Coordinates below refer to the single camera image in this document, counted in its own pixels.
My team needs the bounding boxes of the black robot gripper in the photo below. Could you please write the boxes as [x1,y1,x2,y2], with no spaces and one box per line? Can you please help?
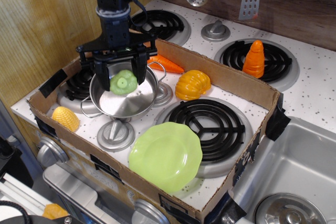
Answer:
[76,0,157,91]

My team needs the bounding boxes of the green toy broccoli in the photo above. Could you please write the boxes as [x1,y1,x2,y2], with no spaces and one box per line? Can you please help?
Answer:
[110,69,138,95]

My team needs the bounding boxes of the small steel pot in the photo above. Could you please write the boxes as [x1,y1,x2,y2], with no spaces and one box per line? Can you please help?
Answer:
[80,67,166,121]

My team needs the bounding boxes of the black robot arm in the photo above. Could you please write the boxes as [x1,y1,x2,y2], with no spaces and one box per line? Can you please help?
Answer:
[76,0,157,91]

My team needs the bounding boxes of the silver stove knob middle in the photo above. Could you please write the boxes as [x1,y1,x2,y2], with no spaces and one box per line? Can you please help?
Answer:
[153,82,173,108]

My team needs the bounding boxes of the black front left burner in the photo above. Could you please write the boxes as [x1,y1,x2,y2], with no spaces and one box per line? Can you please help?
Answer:
[57,69,99,114]

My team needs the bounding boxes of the black burner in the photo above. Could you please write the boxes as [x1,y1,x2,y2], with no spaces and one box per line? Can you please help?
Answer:
[156,97,253,178]
[129,10,191,46]
[57,69,99,114]
[214,38,300,92]

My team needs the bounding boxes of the black rear left burner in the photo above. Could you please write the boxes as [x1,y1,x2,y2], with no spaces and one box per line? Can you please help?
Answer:
[129,10,191,46]

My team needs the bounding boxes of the silver stove knob front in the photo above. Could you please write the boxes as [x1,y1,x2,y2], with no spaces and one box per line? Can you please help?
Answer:
[97,120,135,152]

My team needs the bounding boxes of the orange toy pumpkin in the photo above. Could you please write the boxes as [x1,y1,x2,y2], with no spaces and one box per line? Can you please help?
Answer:
[175,70,211,101]

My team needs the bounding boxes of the yellow toy corn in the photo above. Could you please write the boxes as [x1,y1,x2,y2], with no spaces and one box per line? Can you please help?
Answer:
[51,106,80,132]

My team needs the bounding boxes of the light green plastic plate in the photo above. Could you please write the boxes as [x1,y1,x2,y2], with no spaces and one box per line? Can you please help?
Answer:
[128,122,203,194]

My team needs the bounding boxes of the silver oven knob left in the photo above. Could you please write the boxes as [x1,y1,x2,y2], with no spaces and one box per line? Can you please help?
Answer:
[37,136,69,167]

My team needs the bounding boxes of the silver oven knob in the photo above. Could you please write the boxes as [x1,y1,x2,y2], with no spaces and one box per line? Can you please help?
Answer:
[37,136,69,167]
[131,199,170,224]

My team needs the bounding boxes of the black front right burner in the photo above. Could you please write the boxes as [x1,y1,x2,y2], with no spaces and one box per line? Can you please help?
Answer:
[156,97,253,178]

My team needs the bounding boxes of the orange toy cone carrot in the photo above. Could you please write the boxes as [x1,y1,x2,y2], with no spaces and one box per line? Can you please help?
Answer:
[243,40,265,78]

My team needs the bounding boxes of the metal toy spatula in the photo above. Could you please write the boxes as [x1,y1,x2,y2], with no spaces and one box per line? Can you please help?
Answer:
[238,0,260,20]

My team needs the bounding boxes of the silver oven knob right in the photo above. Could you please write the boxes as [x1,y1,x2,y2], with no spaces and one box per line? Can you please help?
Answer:
[131,199,170,224]

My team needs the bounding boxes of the black rear right burner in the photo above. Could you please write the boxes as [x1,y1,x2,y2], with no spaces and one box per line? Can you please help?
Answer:
[214,38,300,92]

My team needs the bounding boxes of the yellow toy food piece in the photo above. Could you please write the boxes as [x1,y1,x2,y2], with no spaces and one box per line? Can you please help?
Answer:
[42,204,69,220]

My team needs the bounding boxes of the cardboard fence box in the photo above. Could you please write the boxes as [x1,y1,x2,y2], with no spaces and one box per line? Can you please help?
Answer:
[28,39,289,223]

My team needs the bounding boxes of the steel toy sink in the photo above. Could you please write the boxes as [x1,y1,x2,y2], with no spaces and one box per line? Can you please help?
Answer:
[233,118,335,223]

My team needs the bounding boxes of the silver sink drain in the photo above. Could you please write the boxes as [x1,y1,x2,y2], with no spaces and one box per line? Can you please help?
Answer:
[254,193,327,224]

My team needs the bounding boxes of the silver oven door handle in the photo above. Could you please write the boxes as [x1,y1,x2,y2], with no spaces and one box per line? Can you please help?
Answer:
[43,165,99,223]

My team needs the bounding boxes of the black cable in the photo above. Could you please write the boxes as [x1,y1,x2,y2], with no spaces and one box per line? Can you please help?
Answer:
[0,200,32,224]

